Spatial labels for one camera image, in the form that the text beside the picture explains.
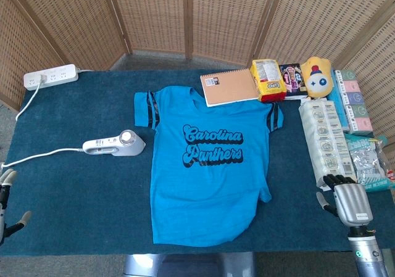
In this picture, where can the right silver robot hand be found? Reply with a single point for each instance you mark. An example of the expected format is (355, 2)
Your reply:
(351, 203)

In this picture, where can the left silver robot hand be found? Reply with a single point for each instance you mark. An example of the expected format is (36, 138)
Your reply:
(3, 193)

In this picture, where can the white handheld steam iron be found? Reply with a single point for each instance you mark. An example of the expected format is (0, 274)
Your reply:
(105, 143)

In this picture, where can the blue Carolina Panthers t-shirt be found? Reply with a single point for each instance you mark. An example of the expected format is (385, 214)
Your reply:
(210, 196)

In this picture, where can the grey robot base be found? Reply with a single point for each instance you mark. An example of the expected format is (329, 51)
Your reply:
(185, 266)

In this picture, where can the silver teal snack bag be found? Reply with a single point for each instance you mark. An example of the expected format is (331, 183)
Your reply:
(367, 163)

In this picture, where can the long white cotton pad pack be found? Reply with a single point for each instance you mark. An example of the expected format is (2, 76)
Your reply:
(327, 135)

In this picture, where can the dark teal table carpet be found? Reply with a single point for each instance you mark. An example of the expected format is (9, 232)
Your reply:
(92, 203)

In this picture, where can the pink green pastel tissue pack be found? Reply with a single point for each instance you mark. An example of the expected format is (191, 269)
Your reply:
(355, 104)

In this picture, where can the light blue tissue pack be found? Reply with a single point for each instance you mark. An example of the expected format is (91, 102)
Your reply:
(337, 104)

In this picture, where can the yellow plush toy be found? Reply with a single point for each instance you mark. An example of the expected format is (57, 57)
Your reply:
(318, 79)

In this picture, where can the white power strip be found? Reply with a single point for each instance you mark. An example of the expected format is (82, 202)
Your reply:
(58, 75)

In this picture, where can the black snack packet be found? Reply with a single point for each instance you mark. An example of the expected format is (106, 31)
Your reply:
(293, 79)

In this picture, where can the yellow Lipo snack bag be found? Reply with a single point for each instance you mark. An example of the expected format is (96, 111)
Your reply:
(270, 85)

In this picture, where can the kraft spiral notebook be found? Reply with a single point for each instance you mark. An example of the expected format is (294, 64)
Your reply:
(230, 87)

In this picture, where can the wicker folding screen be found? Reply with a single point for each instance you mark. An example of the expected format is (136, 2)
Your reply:
(154, 14)

